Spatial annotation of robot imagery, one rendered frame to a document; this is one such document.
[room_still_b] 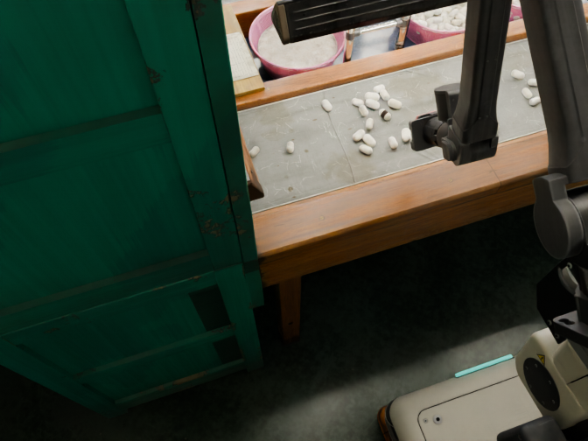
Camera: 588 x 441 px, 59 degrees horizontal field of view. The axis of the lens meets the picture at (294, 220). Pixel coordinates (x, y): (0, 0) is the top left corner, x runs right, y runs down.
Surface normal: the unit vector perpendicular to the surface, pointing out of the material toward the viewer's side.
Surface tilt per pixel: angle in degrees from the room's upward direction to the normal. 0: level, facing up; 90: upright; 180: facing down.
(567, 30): 34
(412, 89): 0
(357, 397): 0
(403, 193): 0
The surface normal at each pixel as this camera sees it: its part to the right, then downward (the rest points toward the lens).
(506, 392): 0.00, -0.49
